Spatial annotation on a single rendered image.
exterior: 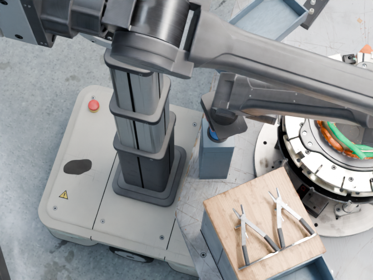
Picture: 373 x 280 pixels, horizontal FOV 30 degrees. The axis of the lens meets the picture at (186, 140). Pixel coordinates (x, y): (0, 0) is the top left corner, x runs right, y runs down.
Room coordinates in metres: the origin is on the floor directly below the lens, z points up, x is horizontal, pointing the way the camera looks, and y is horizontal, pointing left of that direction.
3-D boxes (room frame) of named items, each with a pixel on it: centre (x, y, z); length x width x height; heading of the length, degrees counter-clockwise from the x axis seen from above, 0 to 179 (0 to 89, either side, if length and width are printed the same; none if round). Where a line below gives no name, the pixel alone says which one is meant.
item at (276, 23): (0.78, -0.14, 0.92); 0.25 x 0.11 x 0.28; 135
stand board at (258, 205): (0.32, -0.17, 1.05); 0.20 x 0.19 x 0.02; 26
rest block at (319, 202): (0.44, -0.32, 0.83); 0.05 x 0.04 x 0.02; 52
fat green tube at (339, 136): (0.50, -0.32, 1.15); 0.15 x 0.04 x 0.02; 24
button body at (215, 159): (0.53, -0.07, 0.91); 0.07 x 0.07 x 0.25; 4
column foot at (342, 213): (0.43, -0.41, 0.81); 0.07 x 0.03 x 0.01; 106
